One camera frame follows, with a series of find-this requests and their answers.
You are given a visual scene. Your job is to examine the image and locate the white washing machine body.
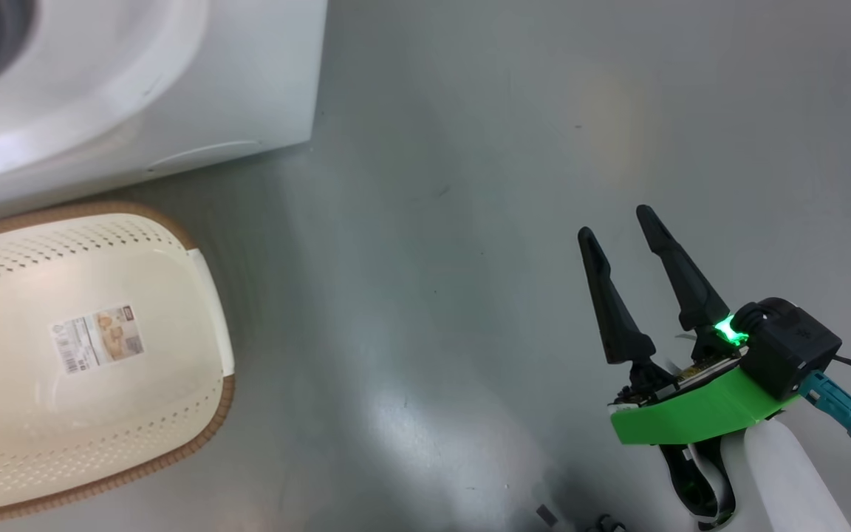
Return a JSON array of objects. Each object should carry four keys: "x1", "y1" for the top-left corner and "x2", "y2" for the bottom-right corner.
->
[{"x1": 0, "y1": 0, "x2": 329, "y2": 228}]

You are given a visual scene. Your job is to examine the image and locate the teal right cable connector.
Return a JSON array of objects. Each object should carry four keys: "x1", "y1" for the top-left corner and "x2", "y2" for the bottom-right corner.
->
[{"x1": 799, "y1": 371, "x2": 851, "y2": 447}]

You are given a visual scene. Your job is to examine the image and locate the basket product label sticker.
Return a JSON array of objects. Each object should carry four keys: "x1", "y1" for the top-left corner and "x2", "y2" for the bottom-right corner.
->
[{"x1": 50, "y1": 304, "x2": 146, "y2": 375}]

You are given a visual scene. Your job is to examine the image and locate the cream basket with brown rim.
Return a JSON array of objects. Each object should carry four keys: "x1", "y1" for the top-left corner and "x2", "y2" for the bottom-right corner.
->
[{"x1": 0, "y1": 201, "x2": 236, "y2": 528}]

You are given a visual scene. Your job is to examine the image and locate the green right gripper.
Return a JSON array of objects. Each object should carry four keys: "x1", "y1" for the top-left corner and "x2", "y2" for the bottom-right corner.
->
[{"x1": 578, "y1": 205, "x2": 801, "y2": 446}]

